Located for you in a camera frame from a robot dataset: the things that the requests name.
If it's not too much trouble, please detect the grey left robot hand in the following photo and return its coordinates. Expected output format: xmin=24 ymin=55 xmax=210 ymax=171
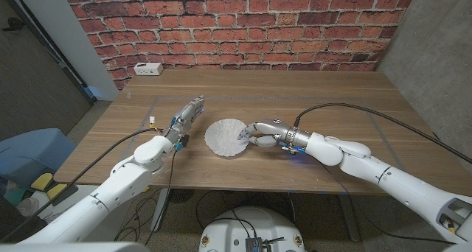
xmin=162 ymin=95 xmax=206 ymax=146

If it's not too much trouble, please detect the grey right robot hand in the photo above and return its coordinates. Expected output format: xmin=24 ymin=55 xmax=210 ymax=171
xmin=237 ymin=118 xmax=312 ymax=152

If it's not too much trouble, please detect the white paper coffee filter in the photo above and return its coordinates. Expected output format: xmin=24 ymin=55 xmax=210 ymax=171
xmin=204 ymin=118 xmax=250 ymax=158

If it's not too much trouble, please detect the white power strip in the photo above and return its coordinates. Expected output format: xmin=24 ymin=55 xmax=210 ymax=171
xmin=133 ymin=62 xmax=164 ymax=77

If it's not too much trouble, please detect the grey metal table leg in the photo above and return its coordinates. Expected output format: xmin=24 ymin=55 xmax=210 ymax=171
xmin=339 ymin=195 xmax=361 ymax=242
xmin=150 ymin=188 xmax=171 ymax=233

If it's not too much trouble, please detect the red brick print backdrop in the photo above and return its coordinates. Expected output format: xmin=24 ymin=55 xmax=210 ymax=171
xmin=60 ymin=0 xmax=417 ymax=91

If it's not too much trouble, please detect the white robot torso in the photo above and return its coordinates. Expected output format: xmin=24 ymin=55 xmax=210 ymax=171
xmin=198 ymin=206 xmax=306 ymax=252

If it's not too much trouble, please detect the grey box on torso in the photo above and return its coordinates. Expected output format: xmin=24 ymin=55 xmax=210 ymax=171
xmin=245 ymin=237 xmax=272 ymax=252

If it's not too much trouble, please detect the yellow foam pad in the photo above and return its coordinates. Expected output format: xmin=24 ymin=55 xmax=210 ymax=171
xmin=30 ymin=172 xmax=55 ymax=192
xmin=46 ymin=183 xmax=69 ymax=202

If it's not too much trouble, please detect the blue upholstered chair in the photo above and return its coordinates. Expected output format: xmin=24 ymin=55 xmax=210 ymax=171
xmin=0 ymin=128 xmax=77 ymax=194

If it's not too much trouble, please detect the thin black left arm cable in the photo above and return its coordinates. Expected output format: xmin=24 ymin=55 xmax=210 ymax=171
xmin=145 ymin=150 xmax=177 ymax=245

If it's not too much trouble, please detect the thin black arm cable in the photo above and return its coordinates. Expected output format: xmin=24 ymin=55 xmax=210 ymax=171
xmin=145 ymin=150 xmax=177 ymax=245
xmin=315 ymin=158 xmax=457 ymax=245

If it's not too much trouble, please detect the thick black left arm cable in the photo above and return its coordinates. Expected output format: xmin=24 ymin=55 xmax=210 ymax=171
xmin=0 ymin=127 xmax=165 ymax=242

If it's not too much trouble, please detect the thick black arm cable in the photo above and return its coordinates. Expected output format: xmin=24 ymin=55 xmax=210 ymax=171
xmin=294 ymin=102 xmax=472 ymax=164
xmin=0 ymin=127 xmax=165 ymax=242

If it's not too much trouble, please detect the black torso cable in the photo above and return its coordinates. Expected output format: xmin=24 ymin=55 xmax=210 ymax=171
xmin=195 ymin=190 xmax=259 ymax=239

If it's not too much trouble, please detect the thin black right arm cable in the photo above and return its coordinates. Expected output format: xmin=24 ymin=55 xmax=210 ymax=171
xmin=315 ymin=158 xmax=457 ymax=245

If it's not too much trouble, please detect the black floor cable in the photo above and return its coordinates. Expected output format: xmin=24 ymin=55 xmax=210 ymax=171
xmin=114 ymin=188 xmax=163 ymax=242

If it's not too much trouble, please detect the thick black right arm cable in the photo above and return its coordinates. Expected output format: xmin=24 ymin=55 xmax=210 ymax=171
xmin=294 ymin=102 xmax=472 ymax=164

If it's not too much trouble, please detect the black door handle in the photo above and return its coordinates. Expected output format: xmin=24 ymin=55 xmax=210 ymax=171
xmin=1 ymin=16 xmax=26 ymax=32

